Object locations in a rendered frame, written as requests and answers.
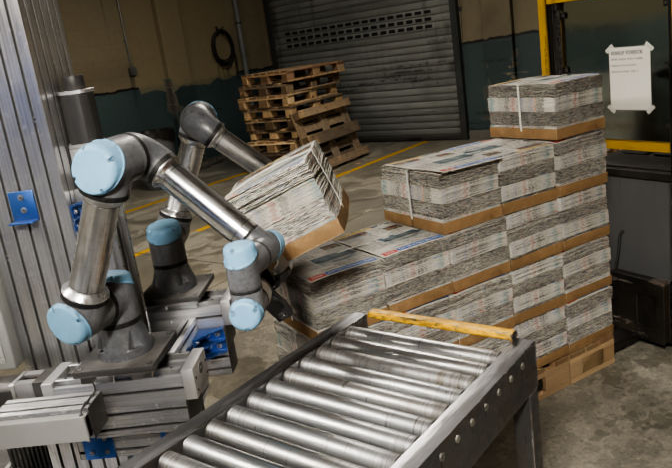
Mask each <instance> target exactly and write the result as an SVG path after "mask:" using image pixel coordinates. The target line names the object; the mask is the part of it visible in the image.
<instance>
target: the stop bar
mask: <svg viewBox="0 0 672 468"><path fill-rule="evenodd" d="M367 313H368V317H369V318H374V319H380V320H386V321H392V322H399V323H405V324H411V325H417V326H423V327H430V328H436V329H442V330H448V331H454V332H460V333H467V334H473V335H479V336H485V337H491V338H497V339H504V340H510V341H513V340H515V339H516V337H517V336H518V333H517V330H515V329H508V328H501V327H495V326H488V325H481V324H475V323H468V322H461V321H455V320H448V319H442V318H435V317H428V316H422V315H415V314H408V313H402V312H395V311H389V310H382V309H375V308H372V309H371V310H369V311H368V312H367Z"/></svg>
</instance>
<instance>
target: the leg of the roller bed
mask: <svg viewBox="0 0 672 468"><path fill-rule="evenodd" d="M513 418H514V430H515V442H516V454H517V466H518V468H543V455H542V442H541V428H540V414H539V401H538V387H536V388H535V390H534V391H533V392H532V393H531V395H530V396H529V397H528V398H527V400H526V401H525V402H524V403H523V404H522V406H521V407H520V408H519V409H518V411H517V412H516V413H515V414H514V416H513Z"/></svg>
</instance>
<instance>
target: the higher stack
mask: <svg viewBox="0 0 672 468"><path fill-rule="evenodd" d="M564 75H565V76H563V75H545V76H536V77H528V78H523V79H518V80H513V81H508V82H503V83H499V84H495V85H491V86H488V88H489V89H488V97H489V98H488V99H487V100H488V108H489V111H491V112H489V115H490V116H489V117H490V120H491V124H492V125H490V127H503V128H520V130H521V131H522V128H532V129H556V130H557V129H560V128H564V127H568V126H572V125H575V124H579V123H583V122H587V121H591V120H594V119H598V118H602V117H604V116H603V115H604V114H605V111H604V108H605V107H604V100H602V92H601V91H602V86H601V85H602V78H600V77H602V74H595V73H590V74H573V75H567V74H564ZM604 133H605V132H604V131H603V130H593V131H589V132H585V133H582V134H578V135H575V136H571V137H567V138H564V139H560V140H543V139H525V138H507V137H497V138H494V139H491V140H495V139H496V140H512V141H519V140H521V142H538V143H546V144H552V145H554V149H553V152H554V158H553V160H554V163H553V164H554V165H555V166H554V172H555V173H556V174H555V179H556V180H555V184H556V186H558V187H561V186H564V185H567V184H570V183H573V182H576V181H580V180H583V179H586V178H589V177H592V176H596V175H599V174H602V173H605V172H606V166H607V165H606V162H607V161H605V160H606V158H605V156H607V153H606V152H607V151H606V148H607V147H606V146H607V145H606V144H607V143H605V137H604V136H606V135H605V134H604ZM605 187H606V186H605V184H599V185H596V186H593V187H590V188H587V189H584V190H581V191H578V192H574V193H571V194H568V195H565V196H562V197H557V201H558V205H557V206H558V207H559V208H558V209H557V210H558V211H559V212H558V213H557V214H558V215H557V216H559V217H558V221H559V222H558V225H561V227H560V228H561V232H562V233H561V234H562V235H561V241H566V240H568V239H571V238H574V237H576V236H579V235H582V234H584V233H587V232H590V231H592V230H595V229H598V228H601V227H603V226H606V225H609V224H608V223H609V222H610V221H609V214H608V212H609V211H608V208H607V199H606V198H607V196H605V195H606V191H607V190H606V188H605ZM609 242H610V241H609V237H608V236H603V237H600V238H597V239H595V240H592V241H589V242H587V243H584V244H582V245H579V246H576V247H574V248H571V249H568V250H566V251H561V252H559V253H560V254H563V259H562V260H563V266H562V267H563V279H564V289H565V291H564V293H565V294H567V293H569V292H571V291H574V290H576V289H579V288H581V287H583V286H586V285H588V284H591V283H593V282H595V281H598V280H600V279H602V278H605V277H607V276H609V275H610V272H611V271H610V269H611V267H610V266H611V265H610V260H611V252H610V251H611V250H610V249H611V248H610V247H609V244H608V243H609ZM612 289H613V288H612V286H609V285H608V286H605V287H603V288H601V289H598V290H596V291H594V292H592V293H589V294H587V295H585V296H582V297H580V298H578V299H575V300H573V301H571V302H569V303H566V304H564V305H562V306H564V312H565V317H566V318H567V319H566V322H567V326H568V327H566V328H567V333H566V334H567V341H566V342H568V344H569V350H570V344H572V343H574V342H576V341H578V340H580V339H582V338H584V337H586V336H588V335H590V334H592V333H595V332H597V331H599V330H601V329H603V328H605V327H607V326H610V325H612V322H613V317H612V311H613V310H611V309H612V305H611V304H612V303H611V302H612V301H611V299H612V297H613V296H612V295H613V294H612V293H613V291H612ZM565 356H567V357H568V360H569V371H570V382H571V384H573V383H575V382H577V381H579V380H581V379H583V378H585V377H587V376H589V375H590V374H592V373H594V372H596V371H598V370H600V369H602V368H604V367H606V366H608V365H610V364H612V363H614V362H615V358H614V336H613V334H612V333H611V334H609V335H607V336H605V337H603V338H601V339H599V340H597V341H595V342H593V343H591V344H589V345H587V346H584V347H582V348H580V349H578V350H576V351H574V352H572V353H570V354H567V355H565Z"/></svg>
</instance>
